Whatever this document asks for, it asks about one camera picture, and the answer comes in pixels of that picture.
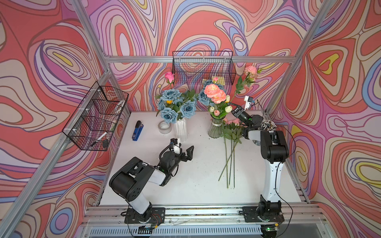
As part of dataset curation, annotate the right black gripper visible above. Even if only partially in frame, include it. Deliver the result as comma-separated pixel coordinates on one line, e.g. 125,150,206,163
227,102,251,128

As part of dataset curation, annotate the clear glass vase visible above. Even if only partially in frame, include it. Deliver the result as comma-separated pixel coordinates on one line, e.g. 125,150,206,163
207,118,223,138

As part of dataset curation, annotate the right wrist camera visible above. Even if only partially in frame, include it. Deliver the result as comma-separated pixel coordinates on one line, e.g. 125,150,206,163
244,96,255,110

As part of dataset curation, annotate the magenta rose bud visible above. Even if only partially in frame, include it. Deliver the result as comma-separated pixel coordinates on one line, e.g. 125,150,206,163
165,72,175,89

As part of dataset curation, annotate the black wire basket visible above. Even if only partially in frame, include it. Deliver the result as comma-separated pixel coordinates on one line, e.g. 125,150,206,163
172,50,236,86
62,82,129,151

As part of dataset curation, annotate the light pink rose stem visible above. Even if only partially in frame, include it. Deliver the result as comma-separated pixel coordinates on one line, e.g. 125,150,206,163
221,118,234,188

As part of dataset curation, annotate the metal mesh pencil cup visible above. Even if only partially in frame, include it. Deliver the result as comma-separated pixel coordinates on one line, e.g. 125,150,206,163
253,120,277,146

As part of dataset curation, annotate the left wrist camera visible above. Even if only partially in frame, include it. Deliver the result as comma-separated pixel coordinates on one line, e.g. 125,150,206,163
170,138,182,155

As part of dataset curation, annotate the blue black stapler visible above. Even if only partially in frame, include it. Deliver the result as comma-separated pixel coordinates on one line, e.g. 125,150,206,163
132,121,144,141

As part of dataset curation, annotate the white ribbed ceramic vase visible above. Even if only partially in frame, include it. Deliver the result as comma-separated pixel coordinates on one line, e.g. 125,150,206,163
174,118,188,143

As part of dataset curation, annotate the pink rose spray with bud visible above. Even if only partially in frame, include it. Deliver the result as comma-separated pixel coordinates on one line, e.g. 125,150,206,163
230,65,263,102

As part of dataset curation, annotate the back black wire basket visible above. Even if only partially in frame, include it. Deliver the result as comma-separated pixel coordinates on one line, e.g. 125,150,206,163
172,50,236,86

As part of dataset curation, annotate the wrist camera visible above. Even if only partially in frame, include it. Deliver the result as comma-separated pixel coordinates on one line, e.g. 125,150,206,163
170,138,182,155
244,96,255,110

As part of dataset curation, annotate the pink peach rose spray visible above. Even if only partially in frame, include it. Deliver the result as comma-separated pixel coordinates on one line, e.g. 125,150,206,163
219,119,244,188

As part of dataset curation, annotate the yellow sponge in basket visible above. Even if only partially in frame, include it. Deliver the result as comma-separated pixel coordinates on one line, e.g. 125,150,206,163
202,76,226,86

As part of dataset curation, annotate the blue rose bouquet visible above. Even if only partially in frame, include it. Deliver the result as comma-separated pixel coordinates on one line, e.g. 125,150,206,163
155,89,209,124

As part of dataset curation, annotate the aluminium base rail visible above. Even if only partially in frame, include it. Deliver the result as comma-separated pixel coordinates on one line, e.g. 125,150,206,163
79,203,335,238

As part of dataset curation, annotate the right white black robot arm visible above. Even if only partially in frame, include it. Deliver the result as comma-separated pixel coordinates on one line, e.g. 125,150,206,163
232,104,290,223

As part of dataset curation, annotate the left black wire basket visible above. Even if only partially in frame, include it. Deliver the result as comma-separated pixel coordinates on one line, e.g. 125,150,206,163
62,82,129,151

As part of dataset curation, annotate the clear tape roll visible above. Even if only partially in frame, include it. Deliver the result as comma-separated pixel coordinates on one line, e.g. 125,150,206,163
158,121,172,134

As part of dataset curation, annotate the peach rose bouquet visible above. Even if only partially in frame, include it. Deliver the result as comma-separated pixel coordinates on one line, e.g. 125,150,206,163
198,84,233,119

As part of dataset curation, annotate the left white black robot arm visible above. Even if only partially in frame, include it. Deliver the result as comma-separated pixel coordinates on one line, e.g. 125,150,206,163
109,138,194,226

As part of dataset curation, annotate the white marker in basket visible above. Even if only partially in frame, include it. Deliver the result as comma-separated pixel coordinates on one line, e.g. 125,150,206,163
90,132,107,147

